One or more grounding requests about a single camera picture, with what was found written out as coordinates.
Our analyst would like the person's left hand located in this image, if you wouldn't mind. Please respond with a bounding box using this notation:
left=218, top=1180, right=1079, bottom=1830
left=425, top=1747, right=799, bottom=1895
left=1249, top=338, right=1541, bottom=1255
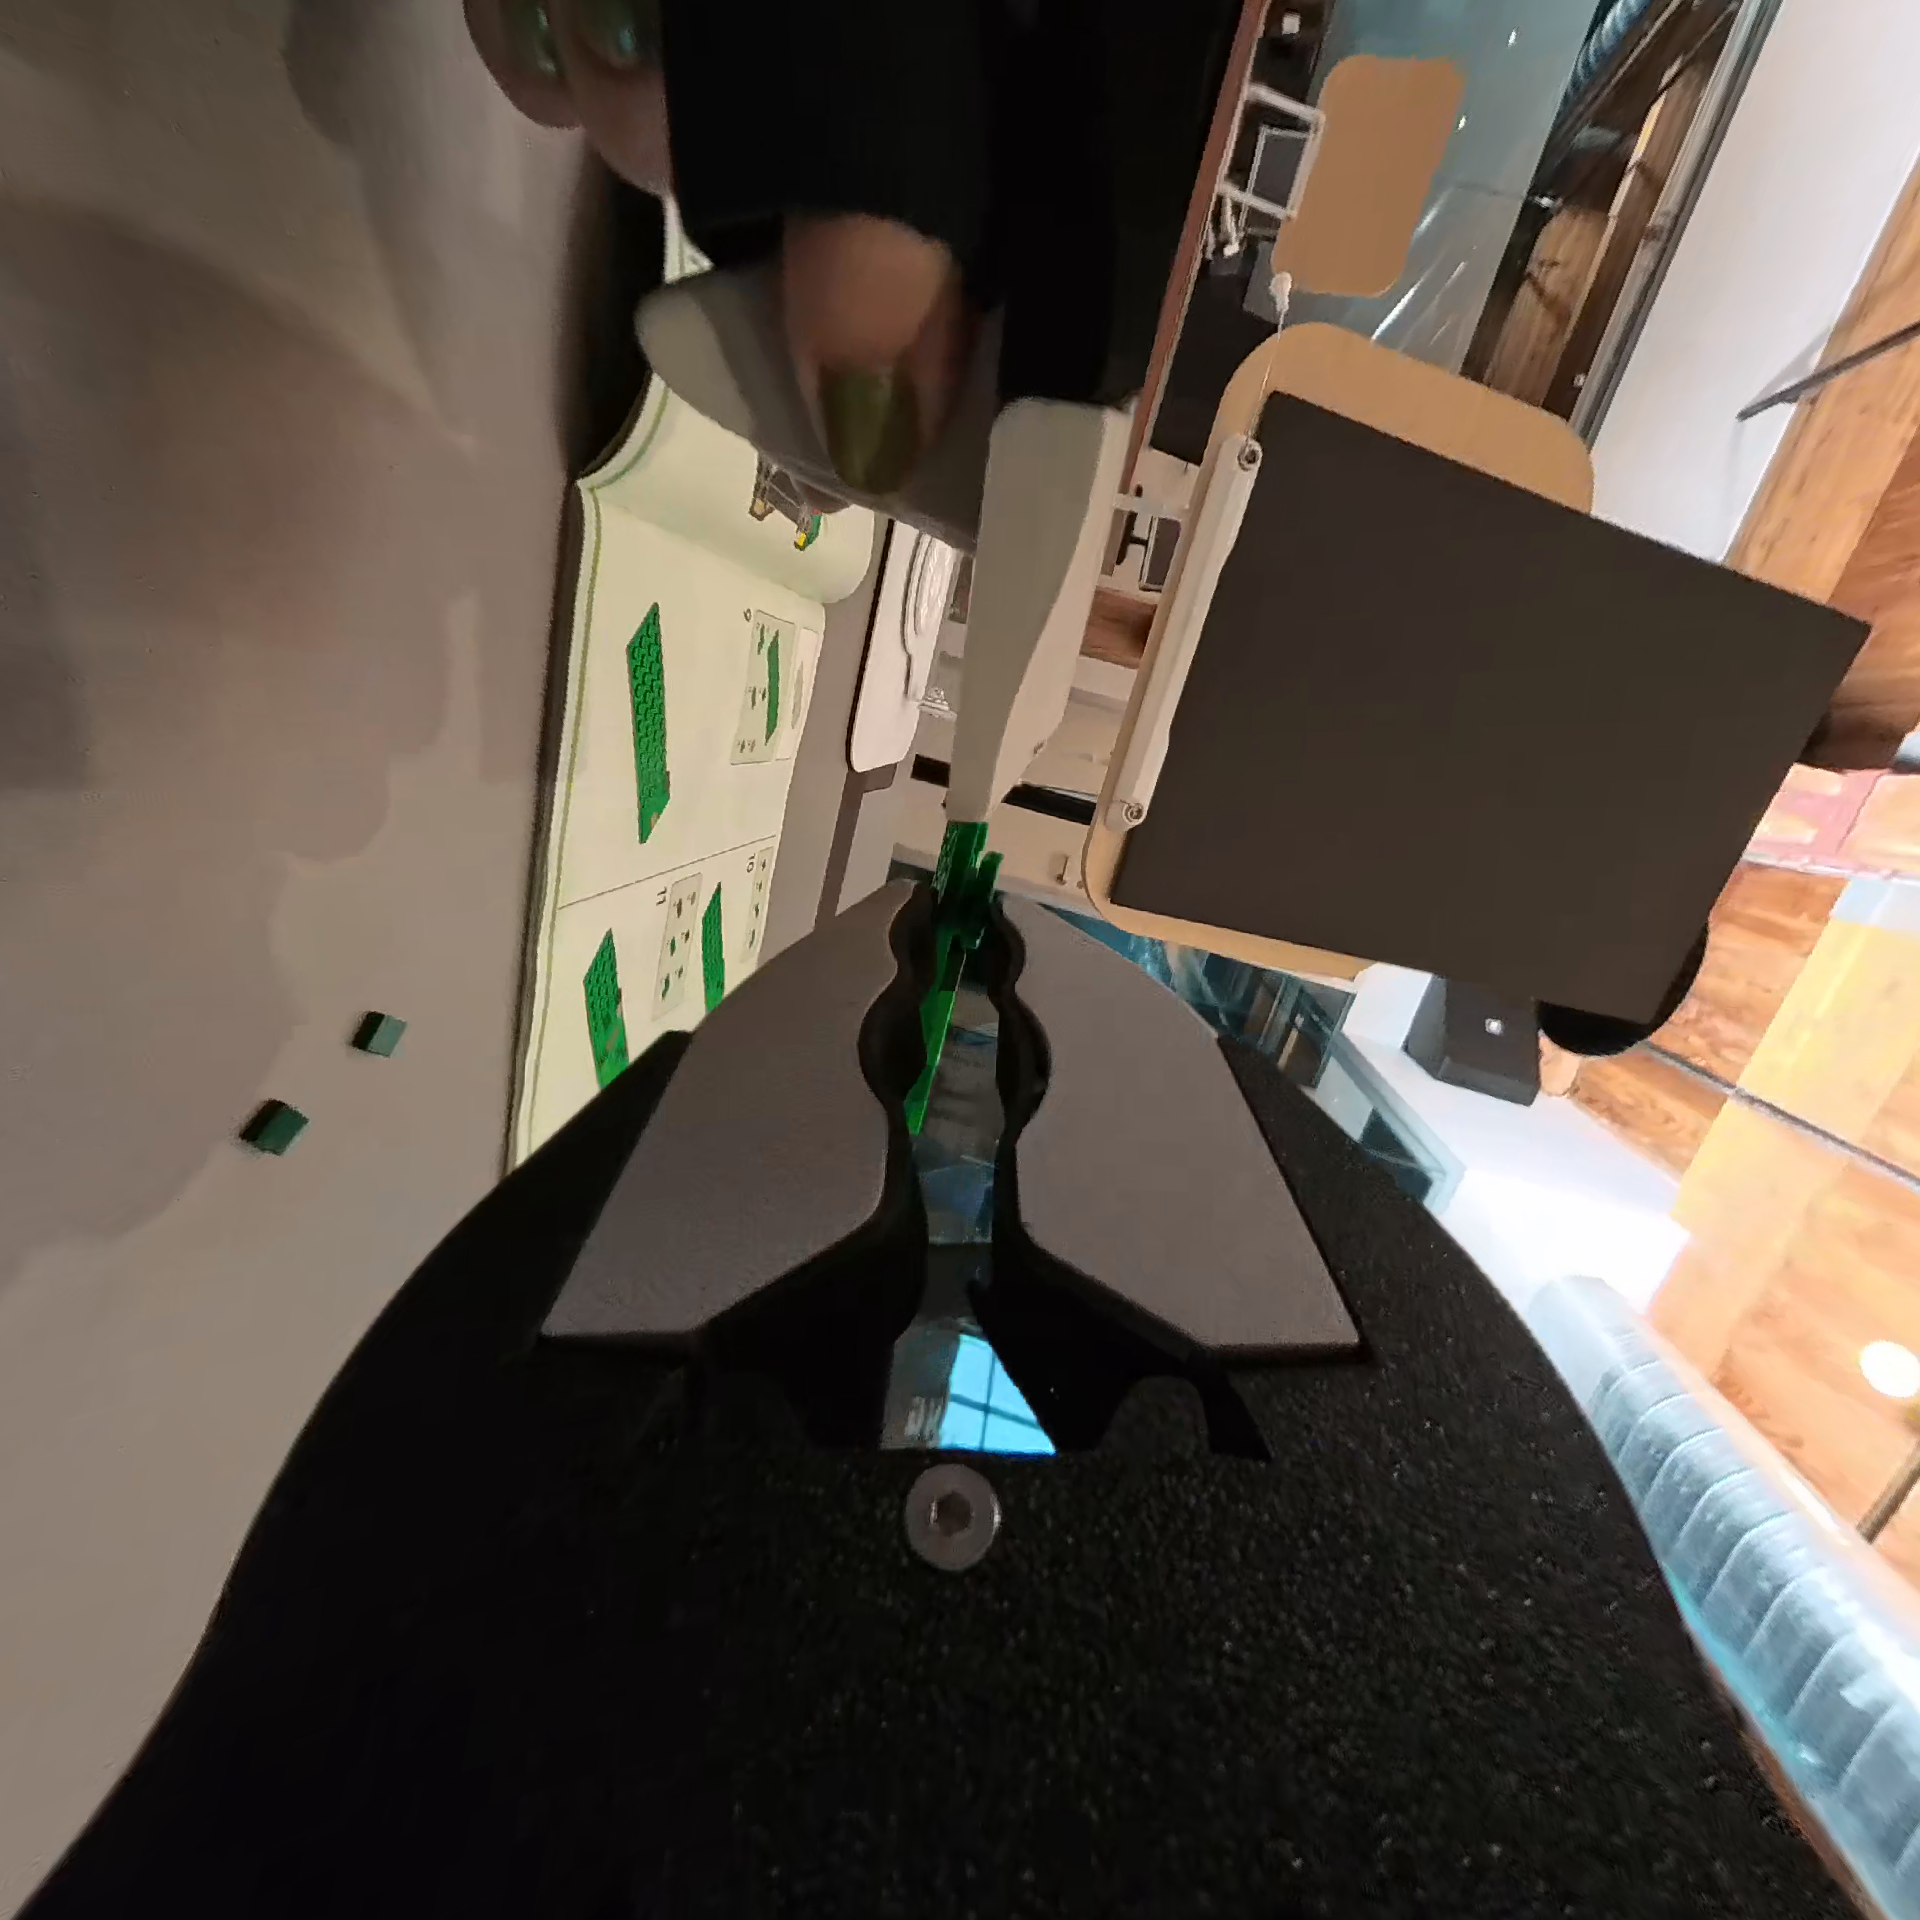
left=466, top=0, right=982, bottom=502

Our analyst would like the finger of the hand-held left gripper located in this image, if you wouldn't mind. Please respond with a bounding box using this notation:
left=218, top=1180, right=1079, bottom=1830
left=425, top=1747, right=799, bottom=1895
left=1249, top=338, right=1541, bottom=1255
left=638, top=283, right=1145, bottom=833

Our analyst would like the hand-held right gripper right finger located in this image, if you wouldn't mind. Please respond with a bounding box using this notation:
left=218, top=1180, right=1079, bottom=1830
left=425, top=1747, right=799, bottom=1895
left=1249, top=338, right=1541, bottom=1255
left=960, top=891, right=1360, bottom=1369

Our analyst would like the building instruction booklet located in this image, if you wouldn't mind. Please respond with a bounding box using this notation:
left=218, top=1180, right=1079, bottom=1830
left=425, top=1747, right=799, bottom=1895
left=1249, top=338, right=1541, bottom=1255
left=504, top=374, right=894, bottom=1166

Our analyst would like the black square box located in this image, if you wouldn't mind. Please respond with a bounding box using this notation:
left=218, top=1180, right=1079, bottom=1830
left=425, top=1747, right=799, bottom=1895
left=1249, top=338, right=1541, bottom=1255
left=1400, top=974, right=1541, bottom=1109

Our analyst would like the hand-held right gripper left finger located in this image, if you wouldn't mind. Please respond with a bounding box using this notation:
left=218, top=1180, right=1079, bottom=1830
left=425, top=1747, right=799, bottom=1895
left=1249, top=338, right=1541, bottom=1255
left=545, top=879, right=941, bottom=1355

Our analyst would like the green studded brick plate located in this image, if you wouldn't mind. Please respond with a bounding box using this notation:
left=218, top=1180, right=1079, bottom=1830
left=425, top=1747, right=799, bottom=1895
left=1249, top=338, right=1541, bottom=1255
left=909, top=815, right=1017, bottom=1142

